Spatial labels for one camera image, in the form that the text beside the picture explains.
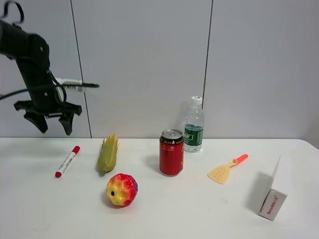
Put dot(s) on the yellow toy spatula orange handle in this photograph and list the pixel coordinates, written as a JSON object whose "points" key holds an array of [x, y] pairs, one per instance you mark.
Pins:
{"points": [[220, 174]]}

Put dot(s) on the red white marker pen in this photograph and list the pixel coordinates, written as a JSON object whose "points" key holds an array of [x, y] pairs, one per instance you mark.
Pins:
{"points": [[67, 162]]}

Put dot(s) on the toy corn cob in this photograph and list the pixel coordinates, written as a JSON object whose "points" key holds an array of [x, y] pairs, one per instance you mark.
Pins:
{"points": [[108, 154]]}

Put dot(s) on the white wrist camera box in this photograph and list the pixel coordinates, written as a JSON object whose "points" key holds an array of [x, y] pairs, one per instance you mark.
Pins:
{"points": [[70, 85]]}

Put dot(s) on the white cardboard box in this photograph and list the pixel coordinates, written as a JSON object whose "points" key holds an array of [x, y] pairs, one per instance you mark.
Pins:
{"points": [[277, 190]]}

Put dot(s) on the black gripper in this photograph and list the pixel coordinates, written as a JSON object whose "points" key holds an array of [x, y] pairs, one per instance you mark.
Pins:
{"points": [[44, 102]]}

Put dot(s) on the clear plastic water bottle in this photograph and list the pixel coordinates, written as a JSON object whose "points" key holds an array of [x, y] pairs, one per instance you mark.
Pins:
{"points": [[194, 126]]}

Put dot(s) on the red yellow toy fruit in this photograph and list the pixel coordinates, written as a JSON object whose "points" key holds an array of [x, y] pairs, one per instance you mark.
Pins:
{"points": [[122, 189]]}

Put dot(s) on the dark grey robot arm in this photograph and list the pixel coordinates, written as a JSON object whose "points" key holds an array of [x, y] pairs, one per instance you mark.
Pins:
{"points": [[31, 54]]}

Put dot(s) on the red soda can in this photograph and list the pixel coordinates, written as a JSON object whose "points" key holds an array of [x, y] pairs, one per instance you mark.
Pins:
{"points": [[171, 152]]}

